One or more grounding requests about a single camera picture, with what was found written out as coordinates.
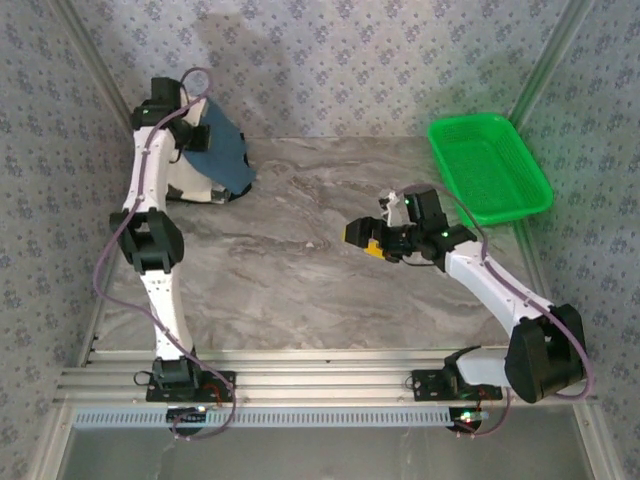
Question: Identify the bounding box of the blue t-shirt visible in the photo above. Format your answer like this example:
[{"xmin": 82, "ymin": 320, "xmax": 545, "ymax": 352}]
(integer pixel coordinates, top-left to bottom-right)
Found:
[{"xmin": 182, "ymin": 97, "xmax": 258, "ymax": 191}]

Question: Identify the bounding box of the folded white black t-shirt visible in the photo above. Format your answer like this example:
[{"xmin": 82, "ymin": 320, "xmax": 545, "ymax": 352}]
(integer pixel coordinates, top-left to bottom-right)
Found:
[{"xmin": 164, "ymin": 148, "xmax": 254, "ymax": 204}]

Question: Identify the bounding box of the green plastic basket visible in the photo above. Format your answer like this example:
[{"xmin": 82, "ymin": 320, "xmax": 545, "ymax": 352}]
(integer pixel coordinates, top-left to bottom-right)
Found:
[{"xmin": 427, "ymin": 113, "xmax": 555, "ymax": 227}]

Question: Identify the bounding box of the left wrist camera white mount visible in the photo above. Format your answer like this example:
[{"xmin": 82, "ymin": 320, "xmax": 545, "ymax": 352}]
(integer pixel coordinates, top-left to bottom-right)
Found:
[{"xmin": 181, "ymin": 97, "xmax": 209, "ymax": 127}]

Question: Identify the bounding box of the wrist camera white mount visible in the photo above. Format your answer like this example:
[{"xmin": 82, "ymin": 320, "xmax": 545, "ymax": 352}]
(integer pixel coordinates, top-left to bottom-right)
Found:
[
  {"xmin": 181, "ymin": 97, "xmax": 209, "ymax": 127},
  {"xmin": 377, "ymin": 191, "xmax": 404, "ymax": 227}
]

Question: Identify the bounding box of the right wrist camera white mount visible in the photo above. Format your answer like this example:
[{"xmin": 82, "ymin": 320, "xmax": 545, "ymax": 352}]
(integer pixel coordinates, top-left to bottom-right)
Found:
[{"xmin": 377, "ymin": 191, "xmax": 404, "ymax": 227}]

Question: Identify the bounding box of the aluminium corner post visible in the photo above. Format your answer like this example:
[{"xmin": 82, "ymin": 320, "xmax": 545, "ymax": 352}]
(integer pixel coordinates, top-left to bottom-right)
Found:
[
  {"xmin": 507, "ymin": 0, "xmax": 597, "ymax": 127},
  {"xmin": 52, "ymin": 0, "xmax": 151, "ymax": 151}
]

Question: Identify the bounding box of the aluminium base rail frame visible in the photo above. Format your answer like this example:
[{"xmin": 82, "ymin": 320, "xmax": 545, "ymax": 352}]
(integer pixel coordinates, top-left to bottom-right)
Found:
[{"xmin": 54, "ymin": 347, "xmax": 599, "ymax": 404}]

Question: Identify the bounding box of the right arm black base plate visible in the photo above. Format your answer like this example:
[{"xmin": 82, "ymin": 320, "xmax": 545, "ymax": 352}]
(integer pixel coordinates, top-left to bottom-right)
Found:
[{"xmin": 410, "ymin": 368, "xmax": 503, "ymax": 401}]

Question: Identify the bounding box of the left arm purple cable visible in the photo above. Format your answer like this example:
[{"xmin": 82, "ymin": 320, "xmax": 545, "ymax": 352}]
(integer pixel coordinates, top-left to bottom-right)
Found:
[{"xmin": 94, "ymin": 67, "xmax": 239, "ymax": 442}]

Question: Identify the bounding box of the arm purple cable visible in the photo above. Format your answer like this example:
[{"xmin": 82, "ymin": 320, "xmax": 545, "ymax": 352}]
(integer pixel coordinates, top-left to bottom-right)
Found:
[
  {"xmin": 399, "ymin": 182, "xmax": 597, "ymax": 440},
  {"xmin": 94, "ymin": 67, "xmax": 239, "ymax": 442}
]

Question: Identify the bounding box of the grey slotted cable duct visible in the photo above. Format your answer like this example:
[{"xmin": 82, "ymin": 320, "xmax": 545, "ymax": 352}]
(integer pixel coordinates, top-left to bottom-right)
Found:
[{"xmin": 73, "ymin": 405, "xmax": 482, "ymax": 429}]

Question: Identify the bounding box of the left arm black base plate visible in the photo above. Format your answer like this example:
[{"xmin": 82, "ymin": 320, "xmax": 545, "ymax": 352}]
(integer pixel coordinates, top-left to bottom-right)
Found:
[{"xmin": 144, "ymin": 370, "xmax": 237, "ymax": 403}]

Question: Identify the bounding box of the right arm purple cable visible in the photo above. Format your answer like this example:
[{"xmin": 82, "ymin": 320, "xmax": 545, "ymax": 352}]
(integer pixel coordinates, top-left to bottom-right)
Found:
[{"xmin": 399, "ymin": 182, "xmax": 597, "ymax": 440}]

